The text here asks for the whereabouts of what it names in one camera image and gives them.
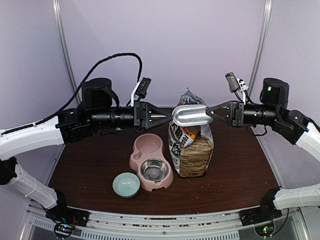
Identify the metal food scoop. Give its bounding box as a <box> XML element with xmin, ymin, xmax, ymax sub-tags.
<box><xmin>172</xmin><ymin>104</ymin><xmax>213</xmax><ymax>127</ymax></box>

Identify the steel bowl insert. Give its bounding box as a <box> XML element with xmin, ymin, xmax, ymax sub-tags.
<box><xmin>140</xmin><ymin>158</ymin><xmax>169</xmax><ymax>182</ymax></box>

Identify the left rear aluminium post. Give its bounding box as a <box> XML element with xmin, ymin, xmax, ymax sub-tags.
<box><xmin>52</xmin><ymin>0</ymin><xmax>77</xmax><ymax>93</ymax></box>

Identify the light green ceramic bowl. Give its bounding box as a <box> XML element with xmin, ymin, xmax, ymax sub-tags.
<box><xmin>112</xmin><ymin>172</ymin><xmax>141</xmax><ymax>198</ymax></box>

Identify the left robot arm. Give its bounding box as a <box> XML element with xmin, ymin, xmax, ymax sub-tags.
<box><xmin>0</xmin><ymin>77</ymin><xmax>172</xmax><ymax>222</ymax></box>

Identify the aluminium post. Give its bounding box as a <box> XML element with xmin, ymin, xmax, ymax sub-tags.
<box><xmin>52</xmin><ymin>0</ymin><xmax>77</xmax><ymax>93</ymax></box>
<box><xmin>249</xmin><ymin>0</ymin><xmax>273</xmax><ymax>92</ymax></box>

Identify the black braided left cable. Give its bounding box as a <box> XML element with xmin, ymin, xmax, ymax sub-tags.
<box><xmin>14</xmin><ymin>52</ymin><xmax>143</xmax><ymax>131</ymax></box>

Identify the pink double pet feeder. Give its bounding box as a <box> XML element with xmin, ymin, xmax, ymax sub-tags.
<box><xmin>129</xmin><ymin>133</ymin><xmax>174</xmax><ymax>192</ymax></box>

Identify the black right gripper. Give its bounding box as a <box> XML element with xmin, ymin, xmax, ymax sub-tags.
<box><xmin>205</xmin><ymin>100</ymin><xmax>280</xmax><ymax>128</ymax></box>

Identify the front aluminium table rail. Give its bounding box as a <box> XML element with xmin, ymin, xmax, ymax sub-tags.
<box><xmin>24</xmin><ymin>197</ymin><xmax>301</xmax><ymax>240</ymax></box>

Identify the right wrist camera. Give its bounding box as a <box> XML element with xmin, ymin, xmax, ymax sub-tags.
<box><xmin>225</xmin><ymin>72</ymin><xmax>249</xmax><ymax>105</ymax></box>

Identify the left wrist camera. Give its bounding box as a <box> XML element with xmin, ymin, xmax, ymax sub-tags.
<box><xmin>130</xmin><ymin>77</ymin><xmax>152</xmax><ymax>107</ymax></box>

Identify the right rear aluminium post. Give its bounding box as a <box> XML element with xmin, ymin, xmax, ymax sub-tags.
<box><xmin>249</xmin><ymin>0</ymin><xmax>273</xmax><ymax>92</ymax></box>

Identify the brown dog food bag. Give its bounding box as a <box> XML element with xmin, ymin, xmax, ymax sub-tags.
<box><xmin>168</xmin><ymin>87</ymin><xmax>214</xmax><ymax>179</ymax></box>

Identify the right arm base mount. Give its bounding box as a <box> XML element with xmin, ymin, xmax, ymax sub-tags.
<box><xmin>239</xmin><ymin>204</ymin><xmax>282</xmax><ymax>226</ymax></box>

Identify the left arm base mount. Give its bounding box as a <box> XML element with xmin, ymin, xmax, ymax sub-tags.
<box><xmin>43</xmin><ymin>206</ymin><xmax>90</xmax><ymax>227</ymax></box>

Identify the left circuit board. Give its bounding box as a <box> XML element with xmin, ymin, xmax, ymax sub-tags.
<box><xmin>53</xmin><ymin>222</ymin><xmax>75</xmax><ymax>239</ymax></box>

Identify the left aluminium table rail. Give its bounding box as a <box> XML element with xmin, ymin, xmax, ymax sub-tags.
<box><xmin>27</xmin><ymin>144</ymin><xmax>67</xmax><ymax>213</ymax></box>

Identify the circuit board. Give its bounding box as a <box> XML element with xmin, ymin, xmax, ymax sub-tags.
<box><xmin>53</xmin><ymin>222</ymin><xmax>75</xmax><ymax>239</ymax></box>
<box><xmin>254</xmin><ymin>224</ymin><xmax>275</xmax><ymax>237</ymax></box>

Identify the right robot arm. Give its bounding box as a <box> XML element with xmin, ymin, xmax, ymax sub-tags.
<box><xmin>205</xmin><ymin>77</ymin><xmax>320</xmax><ymax>221</ymax></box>

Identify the right circuit board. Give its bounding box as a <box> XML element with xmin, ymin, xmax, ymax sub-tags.
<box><xmin>254</xmin><ymin>224</ymin><xmax>275</xmax><ymax>237</ymax></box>

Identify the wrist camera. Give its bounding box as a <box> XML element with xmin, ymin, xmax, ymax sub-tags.
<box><xmin>130</xmin><ymin>77</ymin><xmax>152</xmax><ymax>107</ymax></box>
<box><xmin>225</xmin><ymin>72</ymin><xmax>249</xmax><ymax>105</ymax></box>

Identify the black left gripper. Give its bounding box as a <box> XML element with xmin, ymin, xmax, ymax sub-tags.
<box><xmin>90</xmin><ymin>100</ymin><xmax>174</xmax><ymax>133</ymax></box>

